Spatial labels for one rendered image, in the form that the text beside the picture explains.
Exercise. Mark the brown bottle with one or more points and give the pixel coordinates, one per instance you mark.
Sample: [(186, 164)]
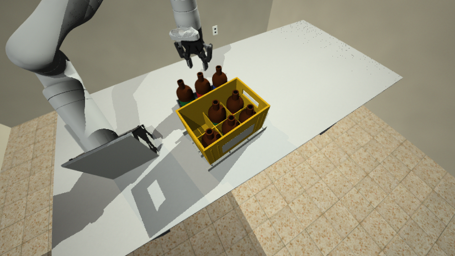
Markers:
[(202, 85), (209, 137), (235, 102), (216, 112), (229, 124), (184, 93), (219, 78), (246, 113)]

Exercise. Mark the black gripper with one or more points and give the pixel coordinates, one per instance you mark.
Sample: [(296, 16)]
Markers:
[(196, 47)]

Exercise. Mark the yellow crate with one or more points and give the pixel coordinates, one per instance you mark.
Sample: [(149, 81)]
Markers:
[(196, 119)]

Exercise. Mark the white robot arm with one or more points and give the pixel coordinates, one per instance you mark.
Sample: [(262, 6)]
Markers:
[(35, 45)]

